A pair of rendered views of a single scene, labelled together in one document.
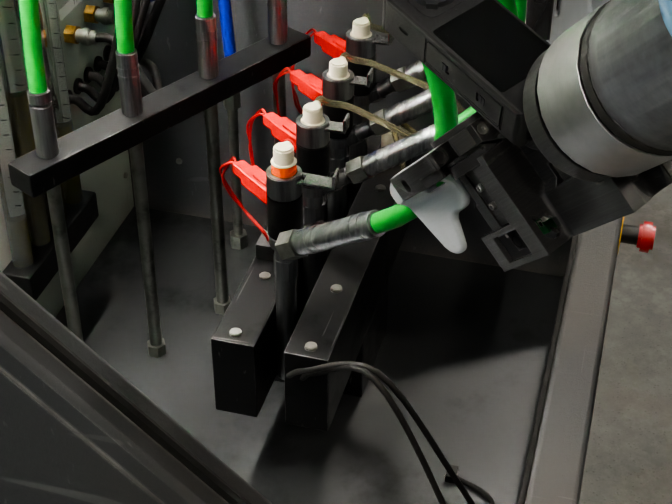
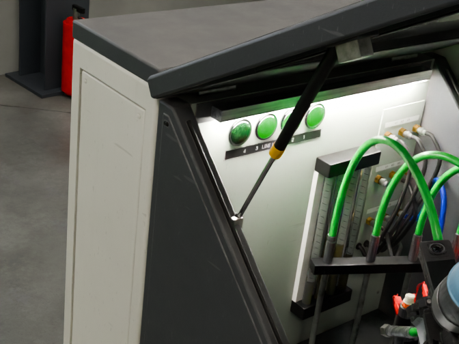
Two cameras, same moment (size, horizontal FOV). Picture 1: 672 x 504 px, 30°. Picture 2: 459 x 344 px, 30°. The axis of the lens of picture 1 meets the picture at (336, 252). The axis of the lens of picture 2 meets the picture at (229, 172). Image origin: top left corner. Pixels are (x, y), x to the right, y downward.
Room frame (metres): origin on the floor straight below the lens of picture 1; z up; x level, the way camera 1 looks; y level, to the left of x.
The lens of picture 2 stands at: (-0.45, -0.38, 1.96)
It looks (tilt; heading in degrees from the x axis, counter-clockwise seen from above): 26 degrees down; 33
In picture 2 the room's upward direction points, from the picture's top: 7 degrees clockwise
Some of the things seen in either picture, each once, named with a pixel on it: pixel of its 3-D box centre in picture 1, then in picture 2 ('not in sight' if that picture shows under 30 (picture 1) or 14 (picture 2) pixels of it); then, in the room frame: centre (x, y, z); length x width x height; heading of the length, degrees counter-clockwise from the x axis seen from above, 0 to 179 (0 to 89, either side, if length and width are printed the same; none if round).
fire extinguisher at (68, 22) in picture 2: not in sight; (76, 50); (3.04, 3.09, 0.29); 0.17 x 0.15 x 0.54; 170
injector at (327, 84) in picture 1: (348, 177); not in sight; (0.96, -0.01, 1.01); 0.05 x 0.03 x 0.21; 75
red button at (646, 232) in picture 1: (636, 235); not in sight; (1.17, -0.35, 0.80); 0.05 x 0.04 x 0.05; 165
